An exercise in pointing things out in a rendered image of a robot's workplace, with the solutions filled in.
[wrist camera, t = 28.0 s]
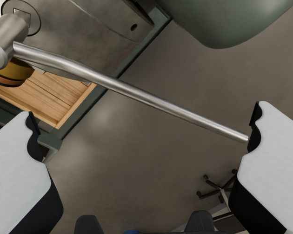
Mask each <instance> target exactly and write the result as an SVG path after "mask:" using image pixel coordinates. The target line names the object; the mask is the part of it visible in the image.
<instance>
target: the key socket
mask: <svg viewBox="0 0 293 234"><path fill-rule="evenodd" d="M15 8H16V9H19V10H22V11H24V12H27V13H30V14H31V18H30V27H29V28H28V29H29V32H28V35H33V34H35V33H37V32H38V31H39V29H40V28H41V19H40V16H39V14H38V13H37V11H36V10H35V9H34V8H33V7H32V6H31V5H30V4H29V3H27V2H25V1H23V0H7V1H6V2H5V3H4V4H3V7H2V15H4V14H6V13H12V14H14V9H15Z"/></svg>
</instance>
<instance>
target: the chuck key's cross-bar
mask: <svg viewBox="0 0 293 234"><path fill-rule="evenodd" d="M13 50H14V54H13V57H15V58H18V59H22V60H26V61H30V62H33V63H37V64H40V65H45V66H48V67H52V68H55V69H58V70H61V71H64V72H67V73H70V74H72V75H75V76H77V77H79V78H82V79H84V80H87V81H89V82H92V83H94V84H97V85H99V86H102V87H104V88H107V89H109V90H111V91H114V92H116V93H119V94H121V95H123V96H126V97H128V98H131V99H133V100H136V101H138V102H141V103H143V104H146V105H148V106H151V107H153V108H156V109H158V110H160V111H163V112H165V113H168V114H170V115H173V116H175V117H178V118H180V119H183V120H185V121H187V122H190V123H192V124H195V125H197V126H199V127H202V128H204V129H207V130H209V131H212V132H214V133H217V134H219V135H222V136H224V137H227V138H229V139H232V140H234V141H237V142H239V143H242V144H244V143H246V142H247V141H248V134H246V133H244V132H242V131H239V130H237V129H235V128H232V127H230V126H228V125H225V124H223V123H220V122H218V121H216V120H213V119H211V118H209V117H206V116H204V115H201V114H199V113H197V112H195V111H193V110H190V109H188V108H185V107H183V106H181V105H178V104H176V103H174V102H171V101H169V100H166V99H164V98H162V97H159V96H157V95H155V94H152V93H150V92H148V91H146V90H143V89H141V88H139V87H136V86H134V85H132V84H129V83H127V82H124V81H122V80H120V79H117V78H115V77H113V76H110V75H108V74H105V73H103V72H101V71H98V70H96V69H94V68H92V67H89V66H87V65H85V64H82V63H80V62H78V61H75V60H73V59H70V58H67V57H65V56H62V55H59V54H56V53H53V52H49V51H46V50H43V49H39V48H37V47H33V46H30V45H26V44H23V43H20V42H17V41H13Z"/></svg>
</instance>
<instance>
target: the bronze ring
mask: <svg viewBox="0 0 293 234"><path fill-rule="evenodd" d="M34 71H35V69H33V68H32V67H31V66H29V65H28V63H25V62H23V61H21V60H19V59H17V58H15V57H12V59H11V60H10V62H9V63H8V65H7V66H6V67H5V68H4V69H2V70H0V85H1V86H4V87H19V86H21V85H22V84H23V83H24V82H25V80H26V79H28V78H30V77H31V75H32V74H33V72H34Z"/></svg>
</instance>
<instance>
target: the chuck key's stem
mask: <svg viewBox="0 0 293 234"><path fill-rule="evenodd" d="M30 18H31V14H30V13H27V12H24V11H22V10H19V9H16V8H15V9H14V14H12V13H6V14H4V15H2V16H1V17H0V70H2V69H4V68H5V67H6V66H7V65H8V63H9V62H10V60H11V59H12V57H13V54H14V50H13V41H17V42H20V43H23V41H24V40H25V38H26V37H27V35H28V32H29V29H28V28H29V27H30Z"/></svg>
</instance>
